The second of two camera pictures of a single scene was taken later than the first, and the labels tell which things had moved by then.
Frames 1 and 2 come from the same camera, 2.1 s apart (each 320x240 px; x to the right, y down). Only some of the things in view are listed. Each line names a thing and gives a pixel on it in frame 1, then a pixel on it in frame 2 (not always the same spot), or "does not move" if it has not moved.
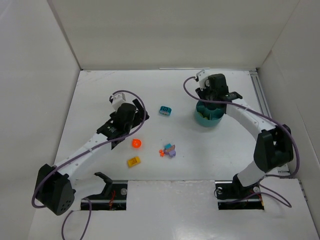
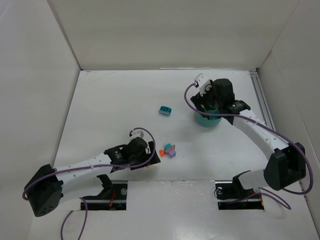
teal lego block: [165, 111] does not move
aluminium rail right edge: [257, 83] does not move
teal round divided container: [205, 117] does not move
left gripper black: [140, 111] -> [151, 154]
